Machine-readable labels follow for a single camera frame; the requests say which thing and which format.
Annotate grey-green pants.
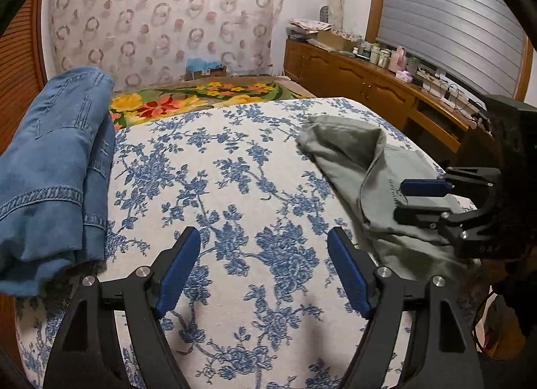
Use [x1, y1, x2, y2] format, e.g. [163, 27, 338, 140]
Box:
[297, 116, 481, 287]

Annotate long wooden sideboard cabinet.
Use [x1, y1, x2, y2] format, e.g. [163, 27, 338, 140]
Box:
[284, 39, 498, 167]

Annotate pink bottle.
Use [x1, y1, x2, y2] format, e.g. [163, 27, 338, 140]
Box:
[388, 47, 407, 73]

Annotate cardboard box on sideboard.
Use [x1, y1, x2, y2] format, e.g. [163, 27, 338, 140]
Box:
[316, 30, 361, 52]

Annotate blue floral white bedspread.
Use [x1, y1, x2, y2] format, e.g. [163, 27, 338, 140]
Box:
[13, 96, 477, 389]

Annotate grey window roller blind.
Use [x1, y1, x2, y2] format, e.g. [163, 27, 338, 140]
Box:
[377, 0, 524, 97]

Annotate folded floral cloth stack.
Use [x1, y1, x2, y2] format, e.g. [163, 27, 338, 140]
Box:
[288, 18, 332, 34]

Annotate folded blue denim jeans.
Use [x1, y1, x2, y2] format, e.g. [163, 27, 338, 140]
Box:
[1, 67, 115, 297]

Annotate box with blue cloth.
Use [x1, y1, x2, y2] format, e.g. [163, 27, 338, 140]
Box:
[184, 57, 227, 81]

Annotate colourful flower blanket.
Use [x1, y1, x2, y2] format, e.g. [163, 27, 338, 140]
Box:
[109, 76, 314, 130]

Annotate brown louvered wooden wardrobe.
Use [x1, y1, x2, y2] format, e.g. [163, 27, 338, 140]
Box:
[0, 0, 48, 356]

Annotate circle patterned sheer curtain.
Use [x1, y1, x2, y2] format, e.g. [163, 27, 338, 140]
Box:
[41, 0, 284, 92]

